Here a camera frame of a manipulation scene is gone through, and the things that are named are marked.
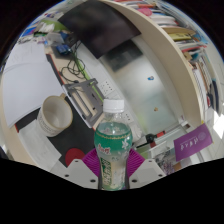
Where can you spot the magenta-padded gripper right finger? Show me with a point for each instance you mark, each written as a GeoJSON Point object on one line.
{"type": "Point", "coordinates": [146, 171]}

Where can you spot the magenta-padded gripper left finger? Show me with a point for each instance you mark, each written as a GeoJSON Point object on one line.
{"type": "Point", "coordinates": [78, 173]}

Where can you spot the green-labelled clear drink bottle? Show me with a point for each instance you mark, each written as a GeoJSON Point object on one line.
{"type": "Point", "coordinates": [113, 143]}

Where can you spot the flat round red coaster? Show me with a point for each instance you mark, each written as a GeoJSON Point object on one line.
{"type": "Point", "coordinates": [74, 156]}

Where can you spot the group photo poster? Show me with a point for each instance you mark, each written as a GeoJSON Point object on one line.
{"type": "Point", "coordinates": [170, 165]}

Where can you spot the dark wine bottle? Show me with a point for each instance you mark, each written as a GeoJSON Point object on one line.
{"type": "Point", "coordinates": [151, 136]}

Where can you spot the black red-edged desk mat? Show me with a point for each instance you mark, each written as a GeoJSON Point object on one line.
{"type": "Point", "coordinates": [73, 136]}

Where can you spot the purple hanging pennant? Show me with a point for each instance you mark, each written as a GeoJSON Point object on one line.
{"type": "Point", "coordinates": [191, 143]}

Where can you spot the white ceramic mug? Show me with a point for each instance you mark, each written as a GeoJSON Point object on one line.
{"type": "Point", "coordinates": [50, 123]}

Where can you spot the grey metal laptop stand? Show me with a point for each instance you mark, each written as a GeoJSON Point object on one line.
{"type": "Point", "coordinates": [78, 87]}

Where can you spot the blank white paper sheet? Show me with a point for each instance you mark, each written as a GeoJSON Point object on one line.
{"type": "Point", "coordinates": [30, 93]}

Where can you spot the cream shelf full of books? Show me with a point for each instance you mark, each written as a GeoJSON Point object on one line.
{"type": "Point", "coordinates": [170, 53]}

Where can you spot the small blue electronics box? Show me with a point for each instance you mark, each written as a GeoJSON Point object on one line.
{"type": "Point", "coordinates": [62, 49]}

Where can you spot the handwritten white paper sheet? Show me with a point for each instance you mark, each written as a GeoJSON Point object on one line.
{"type": "Point", "coordinates": [26, 55]}

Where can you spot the clear plastic box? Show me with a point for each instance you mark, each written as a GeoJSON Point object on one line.
{"type": "Point", "coordinates": [54, 37]}

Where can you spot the black computer monitor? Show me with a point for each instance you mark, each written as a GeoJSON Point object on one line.
{"type": "Point", "coordinates": [100, 26]}

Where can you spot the white wall socket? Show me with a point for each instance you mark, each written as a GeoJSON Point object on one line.
{"type": "Point", "coordinates": [128, 117]}
{"type": "Point", "coordinates": [107, 87]}

